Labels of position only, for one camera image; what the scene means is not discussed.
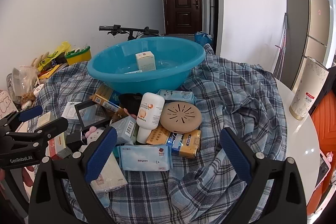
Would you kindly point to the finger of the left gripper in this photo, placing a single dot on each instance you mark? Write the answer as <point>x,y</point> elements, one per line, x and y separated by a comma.
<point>12,121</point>
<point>42,130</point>

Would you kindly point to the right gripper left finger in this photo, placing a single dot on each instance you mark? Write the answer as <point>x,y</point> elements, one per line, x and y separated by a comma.
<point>49,202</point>

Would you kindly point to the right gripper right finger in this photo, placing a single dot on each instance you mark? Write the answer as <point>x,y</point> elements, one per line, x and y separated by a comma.
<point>286,202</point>

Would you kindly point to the red white cigarette box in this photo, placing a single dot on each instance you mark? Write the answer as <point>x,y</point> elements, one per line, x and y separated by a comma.
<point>57,148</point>

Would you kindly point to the pink white plush toy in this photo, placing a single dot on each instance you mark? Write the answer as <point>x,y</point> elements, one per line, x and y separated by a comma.
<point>93,134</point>

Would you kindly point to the white tissue pack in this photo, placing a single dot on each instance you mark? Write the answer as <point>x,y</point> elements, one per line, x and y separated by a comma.
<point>111,177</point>

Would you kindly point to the blue wet wipes pack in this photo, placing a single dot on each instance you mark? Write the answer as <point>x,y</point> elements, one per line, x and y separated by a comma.
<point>145,158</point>

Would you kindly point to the beige white square box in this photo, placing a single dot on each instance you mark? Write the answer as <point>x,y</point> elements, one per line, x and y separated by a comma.
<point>145,61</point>

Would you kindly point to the pale green printed box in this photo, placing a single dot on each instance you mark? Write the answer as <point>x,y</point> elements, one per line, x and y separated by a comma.
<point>134,72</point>

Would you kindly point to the pink bear pouch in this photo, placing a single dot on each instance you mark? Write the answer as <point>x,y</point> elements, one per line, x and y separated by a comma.
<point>6,104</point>

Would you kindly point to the small white printed box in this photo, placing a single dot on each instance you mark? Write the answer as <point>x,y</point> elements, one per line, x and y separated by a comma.
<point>45,119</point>

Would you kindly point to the brown braided plush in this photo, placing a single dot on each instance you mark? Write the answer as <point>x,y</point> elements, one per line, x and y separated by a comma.
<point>28,97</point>

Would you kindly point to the small black glossy box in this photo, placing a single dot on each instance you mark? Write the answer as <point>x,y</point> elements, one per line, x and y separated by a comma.
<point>75,141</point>

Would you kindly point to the clear zip bag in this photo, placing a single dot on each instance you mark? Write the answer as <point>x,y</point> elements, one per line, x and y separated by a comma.
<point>24,79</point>

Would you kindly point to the white blue Raison box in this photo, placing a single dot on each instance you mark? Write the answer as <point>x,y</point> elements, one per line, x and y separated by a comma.
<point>70,112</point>

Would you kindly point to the beige stuffed animal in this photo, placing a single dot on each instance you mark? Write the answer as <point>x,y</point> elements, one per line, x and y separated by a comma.
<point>35,63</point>

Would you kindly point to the gold slim carton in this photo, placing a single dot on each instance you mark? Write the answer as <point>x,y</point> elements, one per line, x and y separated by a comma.
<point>108,98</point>

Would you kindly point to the grey card sleeve box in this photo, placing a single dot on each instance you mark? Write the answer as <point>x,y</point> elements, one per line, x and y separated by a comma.
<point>125,129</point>

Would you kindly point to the yellow green bin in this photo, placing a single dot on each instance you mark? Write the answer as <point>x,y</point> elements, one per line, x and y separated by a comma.
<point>78,55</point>

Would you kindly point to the yellow plastic bag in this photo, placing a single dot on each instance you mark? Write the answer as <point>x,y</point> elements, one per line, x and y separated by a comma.
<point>55,58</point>

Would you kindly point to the orange chair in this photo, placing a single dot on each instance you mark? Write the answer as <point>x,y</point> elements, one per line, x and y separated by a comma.
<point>324,120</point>

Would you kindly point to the yellow gold packet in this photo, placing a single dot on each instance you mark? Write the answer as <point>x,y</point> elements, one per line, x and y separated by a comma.
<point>183,145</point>

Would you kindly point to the black plush toy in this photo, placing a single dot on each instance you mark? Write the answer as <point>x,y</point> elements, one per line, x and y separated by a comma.
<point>131,102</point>

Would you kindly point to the white lotion bottle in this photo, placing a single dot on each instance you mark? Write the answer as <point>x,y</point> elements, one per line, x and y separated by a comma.
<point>149,114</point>

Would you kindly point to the blue plaid cloth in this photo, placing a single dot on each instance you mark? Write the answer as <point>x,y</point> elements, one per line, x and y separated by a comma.
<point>204,189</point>

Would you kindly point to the beige round vented disc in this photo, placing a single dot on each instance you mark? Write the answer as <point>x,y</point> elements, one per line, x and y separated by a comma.
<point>180,117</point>

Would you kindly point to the blue plastic basin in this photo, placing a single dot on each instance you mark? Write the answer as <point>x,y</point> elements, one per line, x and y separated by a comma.
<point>174,59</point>

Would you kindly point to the panda wipes pack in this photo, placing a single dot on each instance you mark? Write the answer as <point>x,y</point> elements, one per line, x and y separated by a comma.
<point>176,95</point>

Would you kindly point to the black bicycle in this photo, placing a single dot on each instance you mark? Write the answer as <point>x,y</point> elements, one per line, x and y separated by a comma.
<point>133,33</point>

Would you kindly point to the blue shopping bag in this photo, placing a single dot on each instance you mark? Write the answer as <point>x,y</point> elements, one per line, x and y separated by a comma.
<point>202,38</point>

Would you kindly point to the steel refrigerator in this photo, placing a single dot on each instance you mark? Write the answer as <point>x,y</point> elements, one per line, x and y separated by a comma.
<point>308,25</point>

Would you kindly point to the dark brown door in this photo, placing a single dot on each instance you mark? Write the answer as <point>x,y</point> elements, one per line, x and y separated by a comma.
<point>182,16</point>

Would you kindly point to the black display frame case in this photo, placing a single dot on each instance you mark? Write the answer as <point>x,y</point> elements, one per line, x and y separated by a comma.
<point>91,114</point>

